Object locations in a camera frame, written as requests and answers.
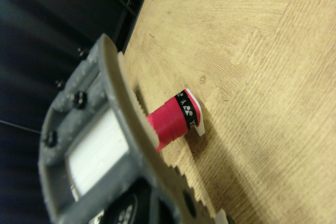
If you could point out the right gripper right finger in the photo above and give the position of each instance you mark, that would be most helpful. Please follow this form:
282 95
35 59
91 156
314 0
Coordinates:
144 142

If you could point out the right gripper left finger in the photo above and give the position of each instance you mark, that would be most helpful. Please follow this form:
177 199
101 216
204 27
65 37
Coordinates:
55 150

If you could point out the black curtain stand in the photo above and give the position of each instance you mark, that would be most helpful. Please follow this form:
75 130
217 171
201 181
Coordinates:
126 30

